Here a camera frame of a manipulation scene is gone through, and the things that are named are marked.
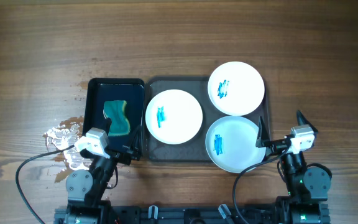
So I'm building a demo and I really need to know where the black camera cable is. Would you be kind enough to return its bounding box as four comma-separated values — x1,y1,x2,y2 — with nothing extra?
232,146,291,224
15,144,76,224

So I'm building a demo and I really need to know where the white plate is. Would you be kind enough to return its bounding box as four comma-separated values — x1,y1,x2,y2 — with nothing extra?
207,62,265,116
205,116,266,174
145,89,203,144

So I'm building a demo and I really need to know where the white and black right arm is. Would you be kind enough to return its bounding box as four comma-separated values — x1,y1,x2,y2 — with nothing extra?
255,111,333,223

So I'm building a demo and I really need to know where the black right camera cable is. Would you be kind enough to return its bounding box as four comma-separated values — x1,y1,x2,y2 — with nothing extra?
232,146,291,224

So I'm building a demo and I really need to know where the black left camera cable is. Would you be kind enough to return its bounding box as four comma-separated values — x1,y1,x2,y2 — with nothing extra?
15,144,76,224

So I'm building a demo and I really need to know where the green and yellow sponge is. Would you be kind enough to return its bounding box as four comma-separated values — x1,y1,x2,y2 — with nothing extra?
103,100,131,136

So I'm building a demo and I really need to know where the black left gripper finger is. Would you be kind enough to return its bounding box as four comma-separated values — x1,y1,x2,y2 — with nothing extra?
123,124,142,152
100,118,112,134

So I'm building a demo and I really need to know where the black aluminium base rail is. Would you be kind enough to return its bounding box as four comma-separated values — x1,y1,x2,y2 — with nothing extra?
53,203,331,224

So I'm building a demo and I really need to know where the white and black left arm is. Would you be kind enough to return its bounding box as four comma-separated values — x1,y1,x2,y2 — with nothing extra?
54,118,142,224

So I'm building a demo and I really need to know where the small black water tray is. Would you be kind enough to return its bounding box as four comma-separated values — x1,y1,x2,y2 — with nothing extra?
83,78,145,159

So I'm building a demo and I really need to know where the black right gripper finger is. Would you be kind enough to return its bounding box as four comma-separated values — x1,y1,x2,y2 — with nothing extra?
296,110,318,134
256,116,270,144

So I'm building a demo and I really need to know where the large brown serving tray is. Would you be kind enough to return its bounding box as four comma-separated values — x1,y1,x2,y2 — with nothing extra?
143,76,272,163

